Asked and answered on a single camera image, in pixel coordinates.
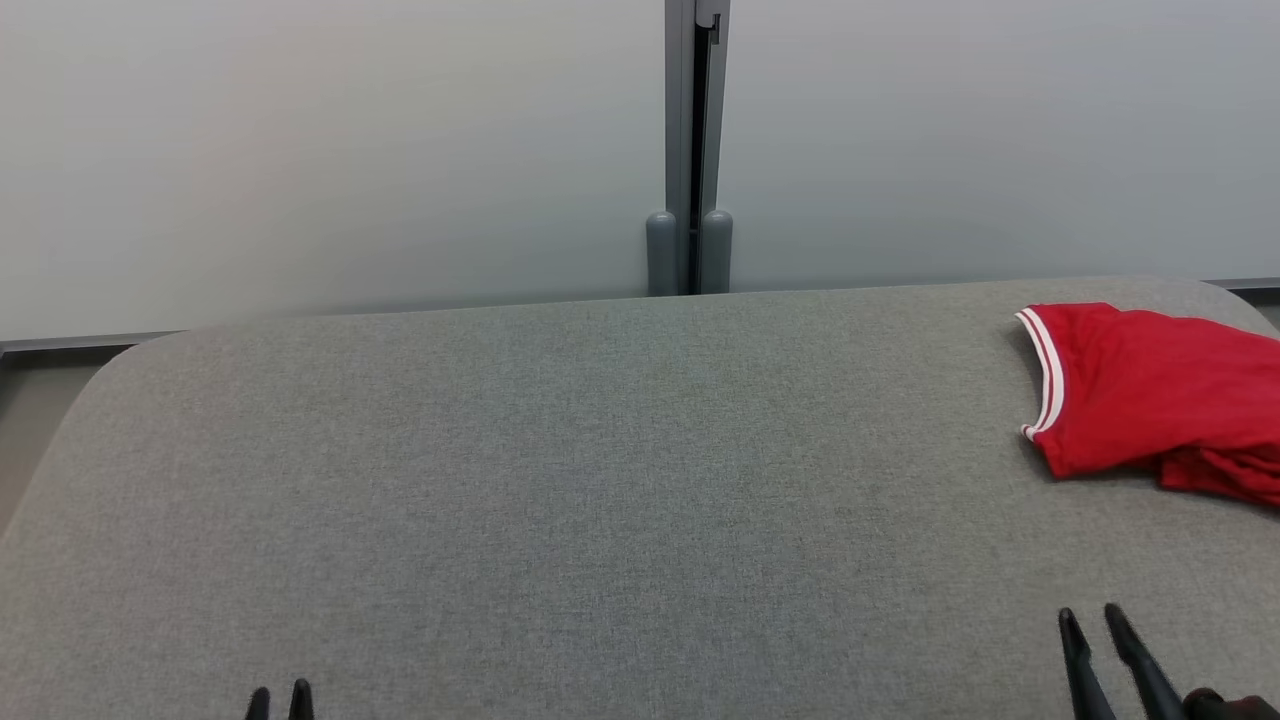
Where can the grey cylindrical post foot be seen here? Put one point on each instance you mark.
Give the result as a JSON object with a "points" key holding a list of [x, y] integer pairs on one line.
{"points": [[662, 255], [716, 252]]}

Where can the grey metal partition post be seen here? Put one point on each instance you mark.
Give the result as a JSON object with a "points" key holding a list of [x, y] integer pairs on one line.
{"points": [[682, 100]]}

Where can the red and white basketball jersey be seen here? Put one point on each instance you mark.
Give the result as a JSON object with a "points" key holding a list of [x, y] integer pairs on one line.
{"points": [[1150, 390]]}

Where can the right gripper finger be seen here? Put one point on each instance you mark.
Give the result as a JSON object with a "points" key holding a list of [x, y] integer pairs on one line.
{"points": [[1145, 670], [1085, 680]]}

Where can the red Bulls basketball shorts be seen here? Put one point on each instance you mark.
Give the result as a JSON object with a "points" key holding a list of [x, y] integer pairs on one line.
{"points": [[1230, 478]]}

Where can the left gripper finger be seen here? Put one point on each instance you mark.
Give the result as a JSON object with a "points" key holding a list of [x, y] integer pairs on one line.
{"points": [[258, 706], [302, 702]]}

